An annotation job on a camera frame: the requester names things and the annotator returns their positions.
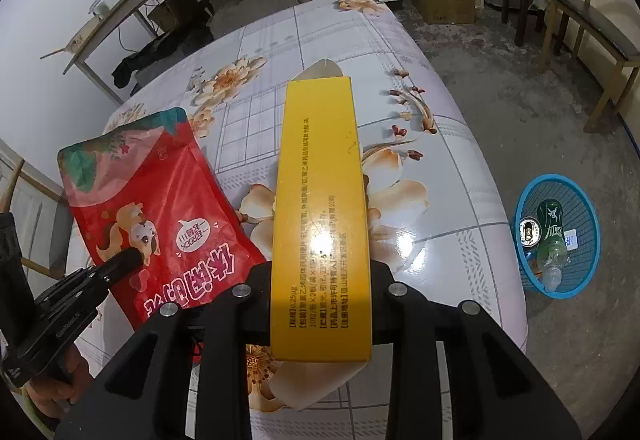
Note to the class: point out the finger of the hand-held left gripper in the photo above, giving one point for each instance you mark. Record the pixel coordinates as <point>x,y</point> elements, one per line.
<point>120,265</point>

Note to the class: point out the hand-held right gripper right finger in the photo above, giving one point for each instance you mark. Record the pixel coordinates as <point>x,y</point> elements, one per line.
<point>382,315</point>

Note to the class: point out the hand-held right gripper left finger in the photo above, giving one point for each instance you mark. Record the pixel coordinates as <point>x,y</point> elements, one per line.
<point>257,310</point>

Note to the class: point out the red snack pouch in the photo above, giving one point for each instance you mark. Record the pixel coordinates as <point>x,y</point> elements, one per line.
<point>150,200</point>

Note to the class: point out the yellow white medicine box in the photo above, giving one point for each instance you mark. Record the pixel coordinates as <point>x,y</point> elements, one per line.
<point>320,200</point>

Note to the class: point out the red drink can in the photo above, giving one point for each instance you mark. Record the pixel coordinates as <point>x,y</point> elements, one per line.
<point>531,231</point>

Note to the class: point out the green label plastic bottle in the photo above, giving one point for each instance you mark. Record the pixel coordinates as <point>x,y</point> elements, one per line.
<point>551,240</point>

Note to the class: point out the blue plastic basket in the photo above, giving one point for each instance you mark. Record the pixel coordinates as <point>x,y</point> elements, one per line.
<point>582,270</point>

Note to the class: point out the person's left hand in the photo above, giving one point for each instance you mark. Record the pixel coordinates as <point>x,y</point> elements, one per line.
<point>65,385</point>

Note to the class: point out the floral tablecloth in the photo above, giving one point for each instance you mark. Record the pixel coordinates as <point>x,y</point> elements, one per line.
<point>450,220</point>

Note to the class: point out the black clothes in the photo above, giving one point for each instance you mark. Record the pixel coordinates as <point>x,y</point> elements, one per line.
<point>160,55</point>

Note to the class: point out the wooden chopsticks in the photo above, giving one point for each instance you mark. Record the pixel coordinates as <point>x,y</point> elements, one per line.
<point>52,53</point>

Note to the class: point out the white pillow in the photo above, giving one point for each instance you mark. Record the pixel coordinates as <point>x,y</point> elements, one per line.
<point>260,3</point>

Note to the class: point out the wooden chair dark seat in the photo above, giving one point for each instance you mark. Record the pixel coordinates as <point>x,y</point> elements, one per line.
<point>600,30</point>

